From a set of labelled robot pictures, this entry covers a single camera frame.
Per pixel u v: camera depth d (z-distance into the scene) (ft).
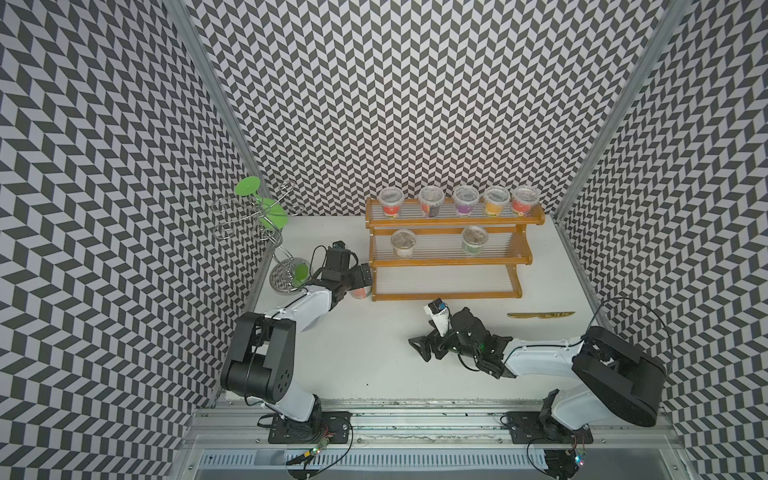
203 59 2.59
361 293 3.16
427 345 2.44
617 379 1.43
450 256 2.97
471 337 2.11
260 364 1.46
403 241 2.77
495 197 2.54
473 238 2.84
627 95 2.66
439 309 2.42
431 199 2.51
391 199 2.51
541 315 3.05
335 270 2.38
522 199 2.50
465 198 2.52
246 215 2.91
